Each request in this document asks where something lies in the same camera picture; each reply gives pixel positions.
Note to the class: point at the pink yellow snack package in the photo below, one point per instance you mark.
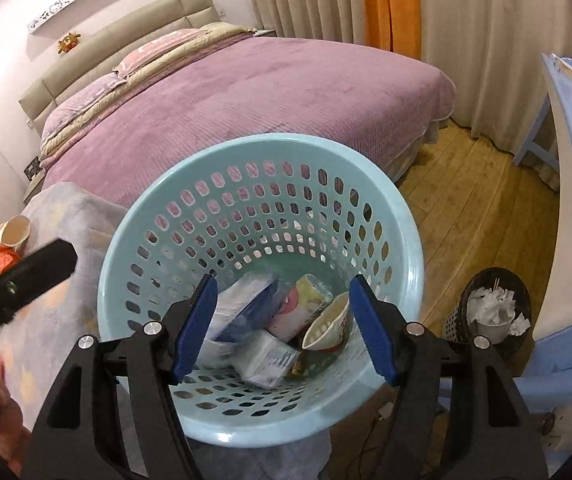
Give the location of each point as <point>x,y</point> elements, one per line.
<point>302,304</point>

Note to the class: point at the black mesh waste bin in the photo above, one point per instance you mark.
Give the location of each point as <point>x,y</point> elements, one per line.
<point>495,304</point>

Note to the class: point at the orange curtain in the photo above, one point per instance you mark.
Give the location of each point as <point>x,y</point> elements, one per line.
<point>394,25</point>

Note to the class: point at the orange plastic bag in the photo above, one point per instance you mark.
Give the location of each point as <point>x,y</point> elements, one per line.
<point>8,258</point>

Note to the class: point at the pink pillow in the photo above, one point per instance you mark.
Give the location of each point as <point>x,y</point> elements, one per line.
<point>147,53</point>

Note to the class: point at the light blue perforated basket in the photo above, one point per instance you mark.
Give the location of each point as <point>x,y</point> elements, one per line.
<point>271,216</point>

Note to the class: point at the lilac pillow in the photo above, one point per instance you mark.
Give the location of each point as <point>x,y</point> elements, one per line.
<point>80,102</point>

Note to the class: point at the white blue tissue pack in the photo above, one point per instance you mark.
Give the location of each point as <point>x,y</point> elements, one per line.
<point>244,307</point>

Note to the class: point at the beige curtain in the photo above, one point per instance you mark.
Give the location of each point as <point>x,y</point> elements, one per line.
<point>491,49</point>

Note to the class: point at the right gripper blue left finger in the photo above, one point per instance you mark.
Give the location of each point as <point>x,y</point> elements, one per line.
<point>191,320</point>

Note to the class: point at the white paper bowl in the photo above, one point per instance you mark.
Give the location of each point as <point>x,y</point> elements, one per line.
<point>327,332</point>

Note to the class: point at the beige padded headboard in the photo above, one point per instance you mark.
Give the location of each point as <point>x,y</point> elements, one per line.
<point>98,54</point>

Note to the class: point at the pastel leaf pattern blanket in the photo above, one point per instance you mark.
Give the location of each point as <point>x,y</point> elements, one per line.
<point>35,344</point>

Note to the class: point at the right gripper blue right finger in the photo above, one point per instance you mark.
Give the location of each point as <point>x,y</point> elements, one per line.
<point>378,323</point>

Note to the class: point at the purple covered bed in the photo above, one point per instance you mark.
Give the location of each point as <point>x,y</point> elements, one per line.
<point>229,83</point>

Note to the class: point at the orange plush toy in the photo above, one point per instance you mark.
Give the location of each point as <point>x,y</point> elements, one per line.
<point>68,42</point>

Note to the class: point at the small white carton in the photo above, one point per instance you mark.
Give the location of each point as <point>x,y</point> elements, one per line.
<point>263,360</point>

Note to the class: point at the person left hand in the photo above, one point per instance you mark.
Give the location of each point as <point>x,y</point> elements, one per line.
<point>14,436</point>

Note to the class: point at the orange paper cup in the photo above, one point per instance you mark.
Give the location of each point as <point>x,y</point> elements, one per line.
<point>14,232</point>

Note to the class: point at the beige nightstand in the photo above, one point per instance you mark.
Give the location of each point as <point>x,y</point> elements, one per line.
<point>36,175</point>

